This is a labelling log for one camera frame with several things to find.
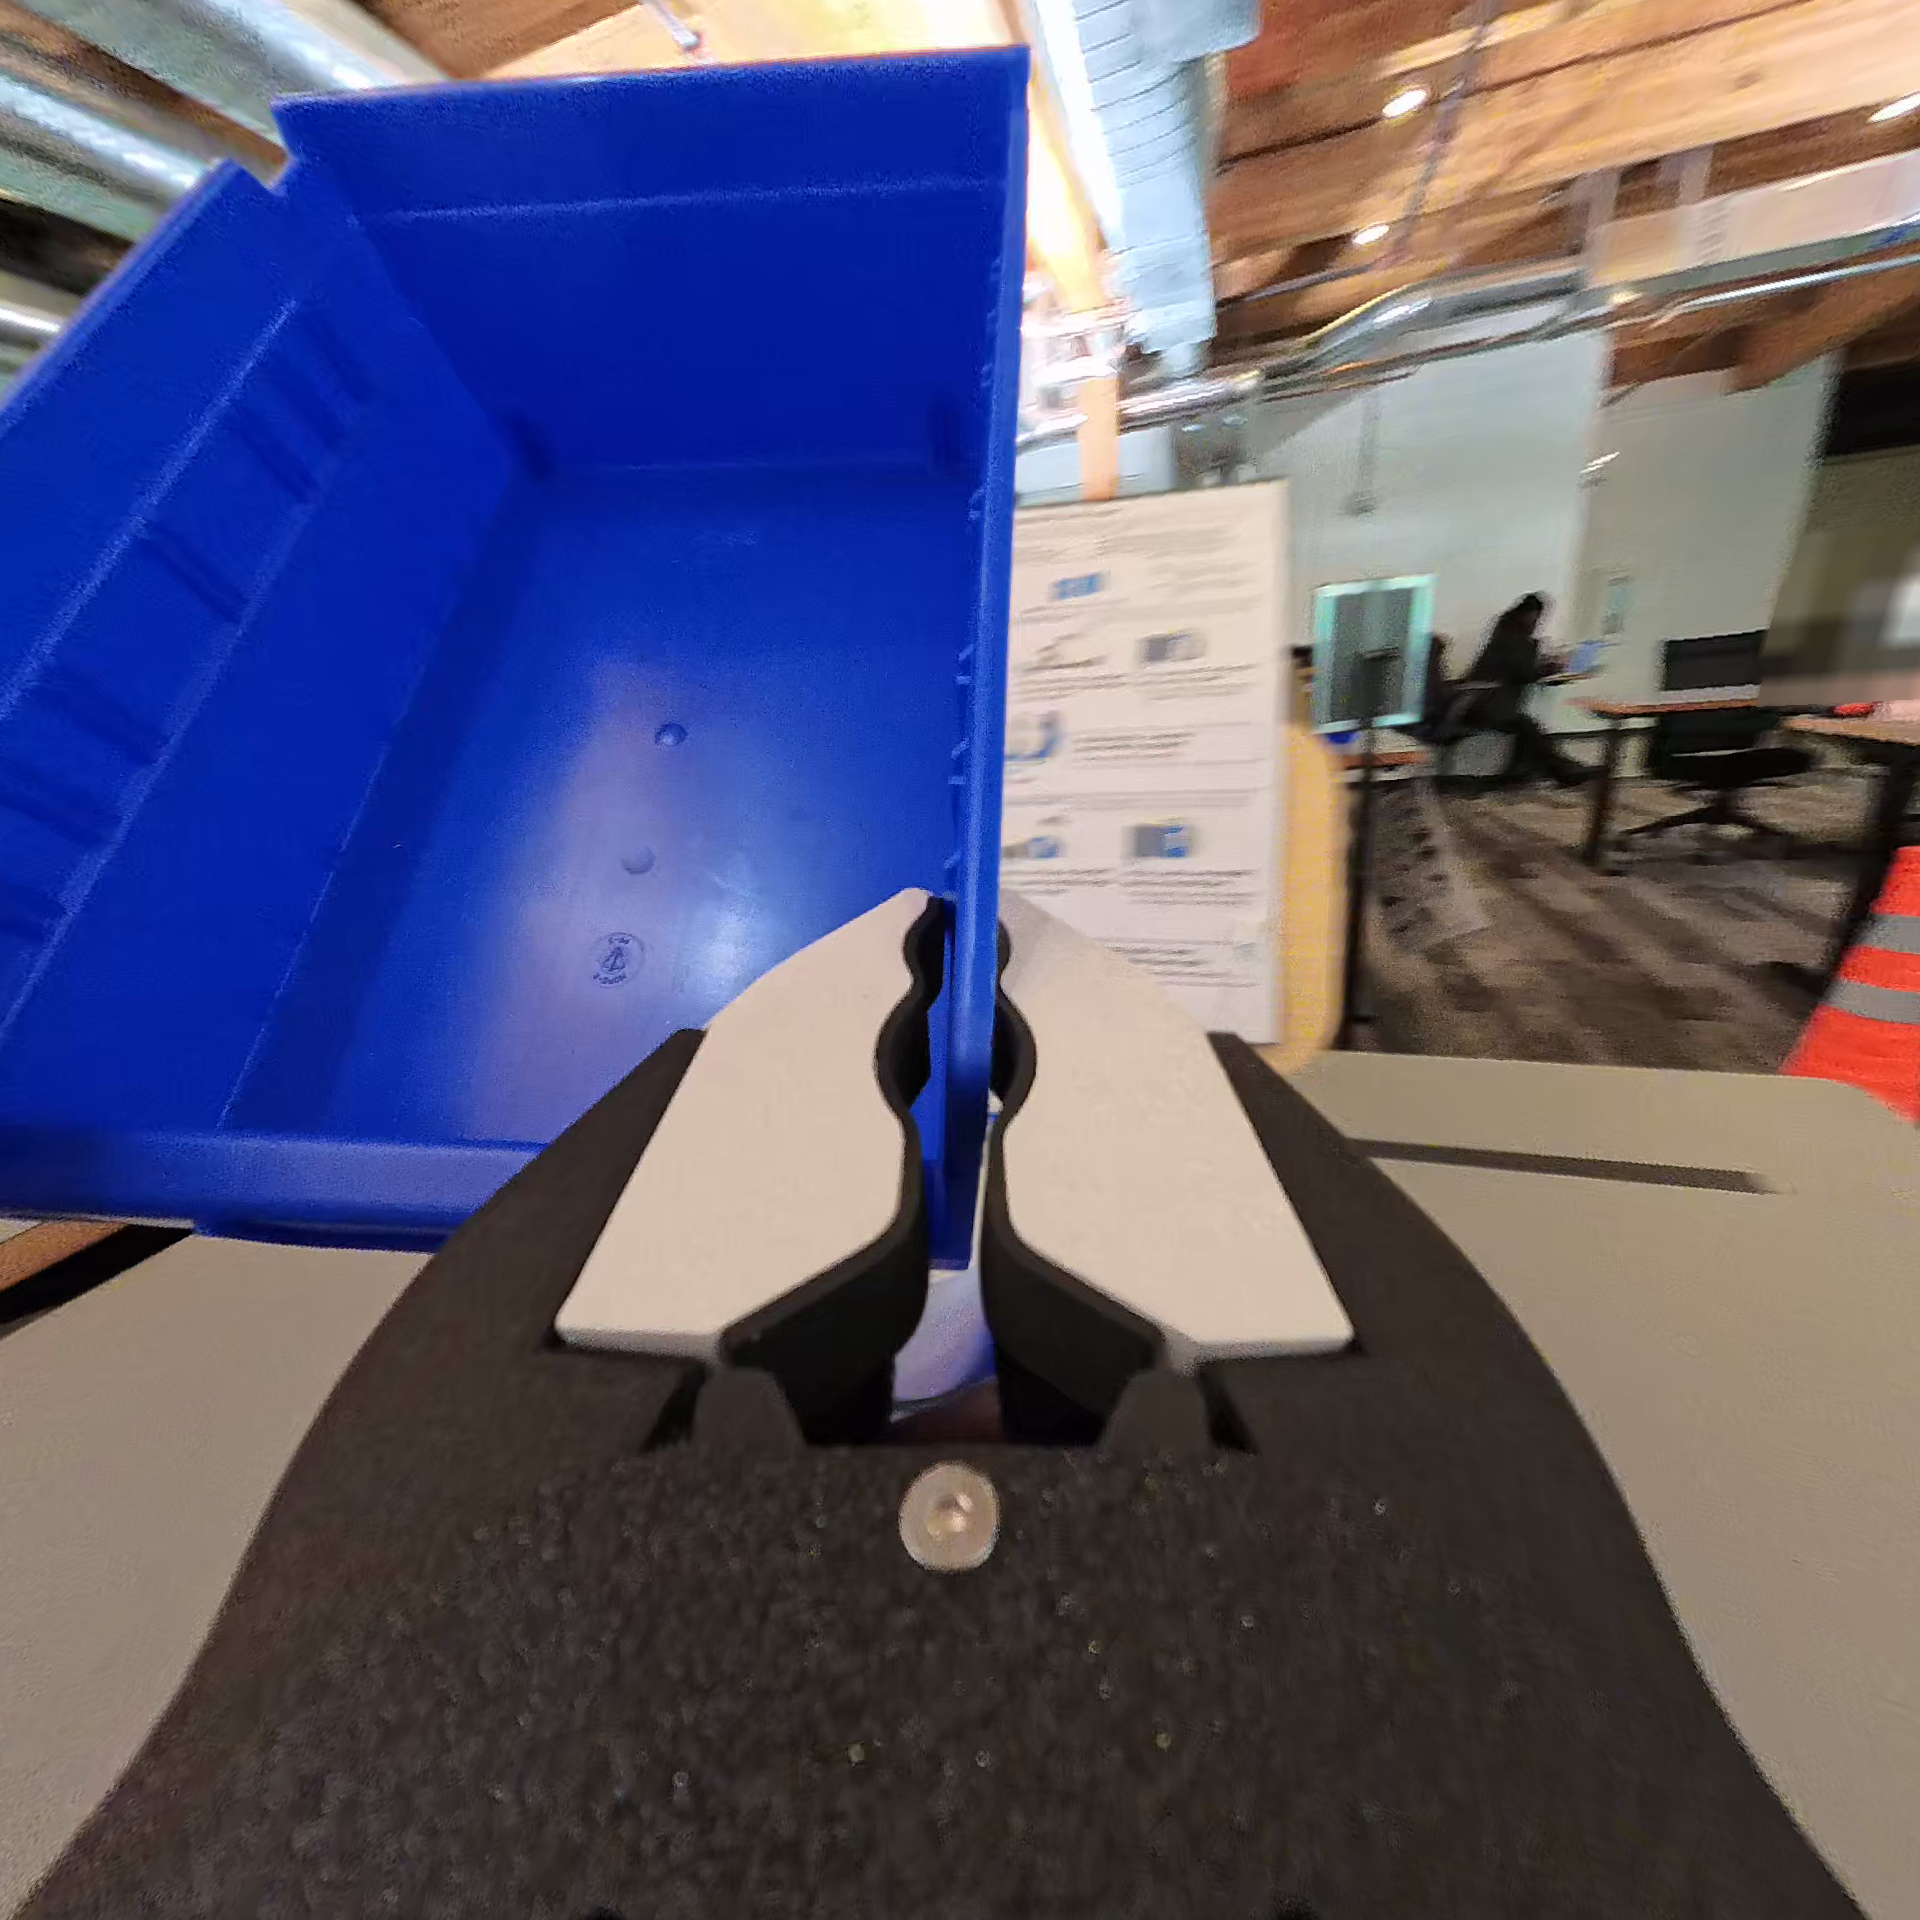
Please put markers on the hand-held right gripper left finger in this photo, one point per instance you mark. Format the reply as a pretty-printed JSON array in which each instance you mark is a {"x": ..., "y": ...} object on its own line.
[{"x": 751, "y": 1171}]

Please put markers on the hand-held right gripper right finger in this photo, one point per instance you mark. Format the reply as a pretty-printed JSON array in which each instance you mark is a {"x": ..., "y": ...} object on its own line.
[{"x": 1171, "y": 1171}]

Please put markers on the blue plastic bin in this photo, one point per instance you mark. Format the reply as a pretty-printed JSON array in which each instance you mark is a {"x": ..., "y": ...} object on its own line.
[{"x": 601, "y": 674}]

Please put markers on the hanging printed paper sheet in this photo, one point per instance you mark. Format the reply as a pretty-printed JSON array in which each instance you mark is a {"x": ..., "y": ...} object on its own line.
[{"x": 1429, "y": 878}]

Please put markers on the printed instruction sheet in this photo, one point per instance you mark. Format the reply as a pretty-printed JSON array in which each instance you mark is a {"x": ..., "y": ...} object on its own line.
[{"x": 1155, "y": 720}]

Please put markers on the teal framed panel stand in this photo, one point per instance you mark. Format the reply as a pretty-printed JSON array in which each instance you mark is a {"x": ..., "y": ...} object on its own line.
[{"x": 1373, "y": 652}]

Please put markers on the wood-edged table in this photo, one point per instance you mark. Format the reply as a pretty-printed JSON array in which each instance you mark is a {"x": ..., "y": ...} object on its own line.
[{"x": 61, "y": 1253}]

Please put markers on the black office chair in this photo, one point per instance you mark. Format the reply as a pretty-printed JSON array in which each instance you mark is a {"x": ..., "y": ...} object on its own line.
[{"x": 1726, "y": 734}]

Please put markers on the orange traffic cone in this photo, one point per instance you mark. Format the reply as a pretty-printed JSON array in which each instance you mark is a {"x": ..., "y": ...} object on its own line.
[{"x": 1869, "y": 1005}]

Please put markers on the long wood-top desk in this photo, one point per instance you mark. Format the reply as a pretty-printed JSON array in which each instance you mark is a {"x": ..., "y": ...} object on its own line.
[{"x": 1801, "y": 720}]

